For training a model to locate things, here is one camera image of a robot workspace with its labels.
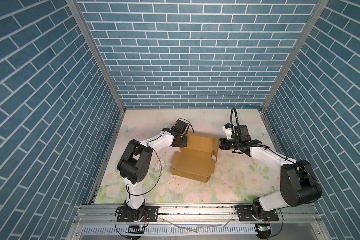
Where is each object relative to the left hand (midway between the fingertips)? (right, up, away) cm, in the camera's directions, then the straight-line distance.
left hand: (183, 143), depth 96 cm
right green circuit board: (+41, -39, -22) cm, 61 cm away
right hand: (+21, +2, -6) cm, 22 cm away
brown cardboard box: (+8, -11, -5) cm, 14 cm away
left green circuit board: (-23, -39, -24) cm, 51 cm away
